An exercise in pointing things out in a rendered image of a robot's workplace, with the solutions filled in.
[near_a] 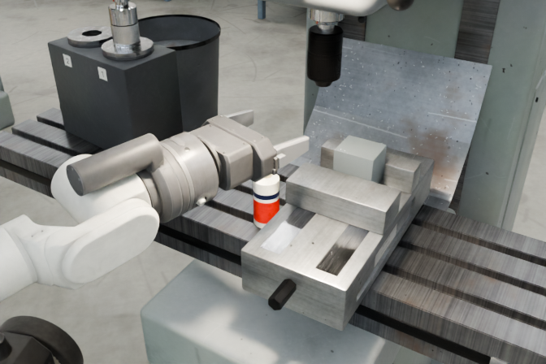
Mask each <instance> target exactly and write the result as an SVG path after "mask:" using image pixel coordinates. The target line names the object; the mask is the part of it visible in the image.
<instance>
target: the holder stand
mask: <svg viewBox="0 0 546 364"><path fill-rule="evenodd" d="M140 38H141V44H140V45H139V46H138V47H136V48H132V49H126V50H122V49H117V48H115V47H114V44H113V38H112V32H111V27H107V26H88V27H83V28H77V29H74V30H72V31H70V32H69V33H68V34H67V37H63V38H60V39H57V40H54V41H50V42H48V48H49V52H50V60H51V64H52V68H53V72H54V79H55V84H56V88H57V92H58V99H59V103H60V107H61V111H62V116H63V122H64V127H65V130H66V131H67V132H69V133H71V134H73V135H75V136H77V137H80V138H82V139H84V140H86V141H88V142H90V143H92V144H94V145H96V146H98V147H100V148H103V149H104V150H108V149H110V148H112V147H115V146H117V145H121V144H123V143H125V142H127V141H130V140H133V139H136V138H138V137H141V136H144V135H145V134H148V133H151V134H153V135H154V136H155V137H156V138H157V139H158V141H163V140H165V139H167V138H169V137H173V136H175V135H177V134H180V133H182V132H183V124H182V114H181V105H180V87H179V78H178V69H177V59H176V51H175V50H173V49H169V48H167V47H164V46H161V45H156V44H154V43H153V42H152V41H151V40H150V39H148V38H145V37H140Z"/></svg>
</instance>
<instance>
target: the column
mask: <svg viewBox="0 0 546 364"><path fill-rule="evenodd" d="M308 15H309V8H307V17H306V44H305V98H304V125H303V135H304V132H305V130H306V126H307V124H308V122H309V120H310V116H311V114H312V111H313V109H314V106H315V103H316V99H317V96H318V92H319V86H317V85H316V84H315V82H314V81H313V80H311V79H309V78H308V77H307V75H306V74H307V50H308V29H309V28H310V27H311V26H313V25H316V23H315V22H314V21H313V20H312V19H310V18H309V16H308ZM358 17H359V16H353V15H344V19H343V20H341V21H338V24H335V25H336V26H339V27H341V28H342V29H343V30H344V33H343V37H344V38H348V39H354V40H358V41H366V42H370V43H375V44H380V45H382V44H383V45H384V46H391V47H396V48H401V49H405V50H413V51H418V52H423V53H427V54H434V55H439V56H444V57H448V58H453V59H460V60H466V61H470V62H474V63H482V64H487V65H491V66H492V71H491V75H490V77H489V81H488V83H487V88H486V92H485V94H484V98H483V103H482V106H481V109H480V112H479V117H478V120H477V123H476V126H475V130H474V135H473V137H472V141H471V143H470V148H469V150H468V153H467V155H466V160H465V162H464V165H463V168H462V170H461V174H460V177H459V180H458V182H457V187H456V188H455V191H454V194H453V198H452V201H451V203H450V205H449V207H448V208H450V209H452V210H454V211H455V213H456V215H460V216H463V217H466V218H468V219H473V220H476V221H479V222H482V223H486V224H489V225H492V226H495V227H498V228H503V229H505V230H508V231H512V229H513V226H514V220H515V217H516V214H517V211H518V205H519V202H520V199H521V196H522V190H523V186H524V184H525V180H526V177H527V172H528V168H529V165H530V161H531V156H532V153H533V149H534V146H535V141H536V137H537V134H538V131H539V128H540V122H541V119H542V115H543V113H544V107H545V103H546V0H414V3H413V4H412V6H411V7H410V8H408V9H407V10H404V11H395V10H393V9H392V8H391V7H390V6H389V5H388V4H387V5H385V6H383V7H382V8H380V9H379V10H377V11H376V12H375V13H373V14H370V15H366V16H365V18H366V21H365V22H364V23H363V24H360V23H359V22H358Z"/></svg>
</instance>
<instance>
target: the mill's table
mask: <svg viewBox="0 0 546 364"><path fill-rule="evenodd" d="M11 131H12V134H11V133H9V132H5V131H3V132H0V176H1V177H4V178H6V179H9V180H11V181H14V182H16V183H17V184H21V185H23V186H25V187H27V188H30V189H32V190H35V191H37V192H39V193H42V194H44V195H46V196H48V197H52V198H53V199H55V198H54V196H53V194H52V192H51V182H52V179H53V177H54V174H55V172H56V171H57V170H58V169H59V168H60V167H61V166H62V165H63V164H64V163H65V162H66V161H67V160H68V159H70V158H73V157H75V156H77V155H81V154H91V155H94V154H97V153H100V152H102V151H104V150H105V149H103V148H100V147H98V146H96V145H94V144H92V143H90V142H88V141H86V140H84V139H82V138H80V137H78V136H75V135H73V134H71V133H69V132H67V131H66V130H65V127H64V122H63V116H62V111H61V107H60V110H59V109H56V108H51V109H49V110H47V111H45V112H42V113H40V114H39V115H37V121H35V120H32V119H28V120H25V121H24V122H22V123H19V124H17V125H15V126H14V127H12V128H11ZM298 168H299V166H296V165H293V164H291V163H289V164H287V165H286V166H284V167H282V168H281V169H279V170H278V173H277V175H278V176H279V210H280V209H281V208H282V207H283V206H284V205H285V204H286V180H287V179H288V178H289V177H290V176H291V175H292V174H293V173H294V172H295V171H296V170H297V169H298ZM260 230H261V228H260V227H257V226H256V225H255V224H254V194H253V181H252V180H248V181H246V182H244V183H243V184H240V185H238V186H236V187H235V188H232V189H230V190H228V191H225V190H223V189H221V188H220V187H219V188H218V192H217V194H216V196H215V197H214V198H213V199H211V200H210V201H208V202H206V203H205V204H204V205H203V206H198V207H196V208H194V209H192V210H190V211H188V212H186V213H184V214H182V215H180V216H178V217H176V218H174V219H172V220H170V221H168V222H166V223H160V222H159V227H158V232H157V234H156V237H155V238H154V241H156V242H158V243H159V244H162V245H165V246H167V247H169V248H171V249H174V250H177V251H179V252H181V253H183V254H186V255H188V256H190V257H192V258H196V259H198V260H200V261H202V262H205V263H207V264H210V265H211V266H213V267H217V268H219V269H221V270H223V271H226V272H228V273H231V274H233V275H236V276H238V277H241V278H242V275H241V250H242V249H243V248H244V247H245V245H246V244H247V243H248V242H249V241H250V240H251V239H252V238H253V237H254V236H255V235H256V234H257V233H258V232H259V231H260ZM348 323H349V324H352V325H354V326H355V327H359V328H361V329H363V330H365V331H368V332H370V333H373V334H375V335H377V336H380V337H383V338H384V339H386V340H390V341H391V342H394V343H396V344H398V345H401V346H404V347H406V348H407V349H411V350H413V351H415V352H417V353H420V354H422V355H425V356H427V357H429V358H432V359H434V360H436V361H438V362H442V363H444V364H546V242H545V241H542V240H537V239H535V238H532V237H529V236H524V235H522V234H518V233H516V232H511V231H508V230H505V229H503V228H499V227H495V226H492V225H489V224H486V223H482V222H479V221H476V220H473V219H468V218H466V217H463V216H460V215H457V214H453V213H449V212H447V211H444V210H439V209H436V208H434V207H431V206H426V205H423V204H422V206H421V208H420V209H419V211H418V213H417V214H416V215H415V217H414V219H413V221H412V222H411V224H410V225H409V227H408V228H407V230H406V231H405V234H404V235H403V237H402V238H401V239H400V241H399V243H398V244H397V246H396V248H395V249H394V250H393V252H392V254H391V256H390V257H389V259H388V260H387V261H386V263H385V265H384V266H383V268H382V270H381V272H380V273H379V274H378V276H377V277H376V279H375V281H374V283H373V284H372V285H371V287H370V289H369V290H368V292H367V294H366V295H365V296H364V298H363V299H362V302H361V303H360V305H359V306H358V308H357V309H356V311H355V312H354V314H353V316H352V318H351V319H350V320H349V322H348Z"/></svg>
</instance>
